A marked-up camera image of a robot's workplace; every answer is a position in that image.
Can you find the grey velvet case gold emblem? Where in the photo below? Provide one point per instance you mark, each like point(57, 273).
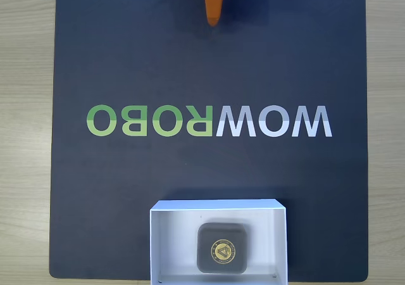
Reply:
point(221, 234)

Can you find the white cardboard box bin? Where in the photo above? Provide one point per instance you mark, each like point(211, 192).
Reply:
point(171, 244)

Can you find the dark blue WOWROBO mat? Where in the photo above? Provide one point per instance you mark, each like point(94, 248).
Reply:
point(126, 60)

